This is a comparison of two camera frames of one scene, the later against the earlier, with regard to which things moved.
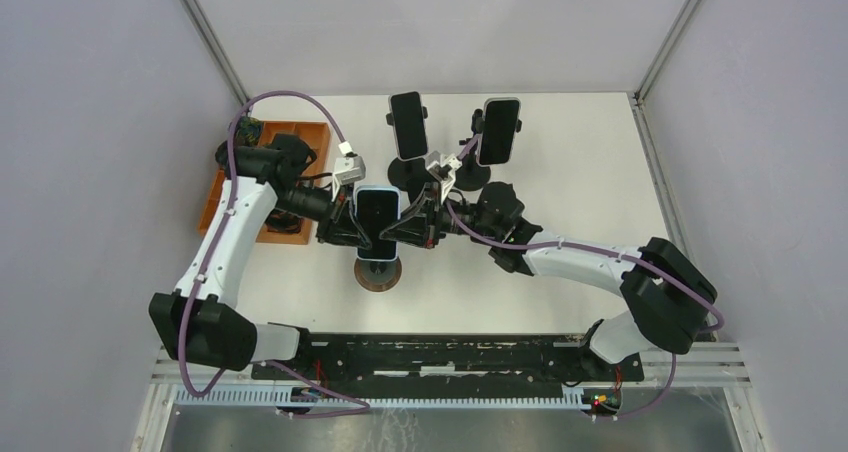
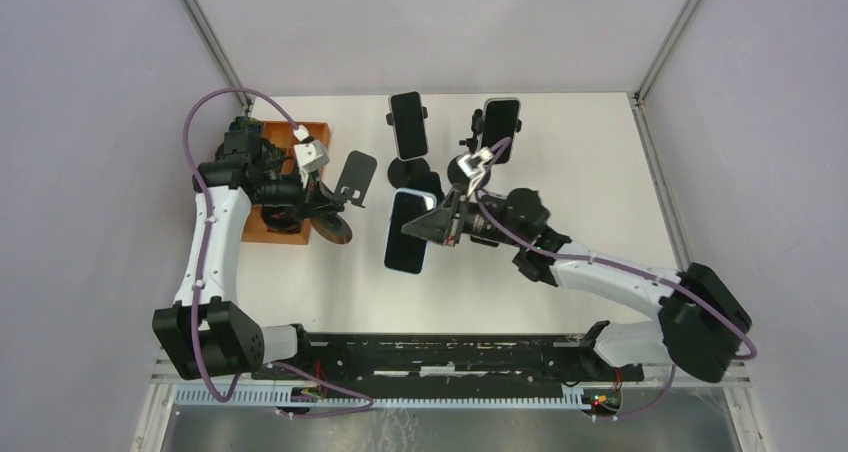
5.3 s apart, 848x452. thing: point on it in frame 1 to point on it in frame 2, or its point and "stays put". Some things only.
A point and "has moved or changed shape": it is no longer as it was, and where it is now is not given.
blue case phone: [375, 207] has moved or changed shape
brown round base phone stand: [378, 276] has moved or changed shape
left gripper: [341, 227] to [314, 202]
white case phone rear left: [409, 126] stays put
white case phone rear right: [499, 130] stays put
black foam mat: [448, 361] stays put
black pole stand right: [470, 174] stays put
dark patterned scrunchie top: [249, 131] stays put
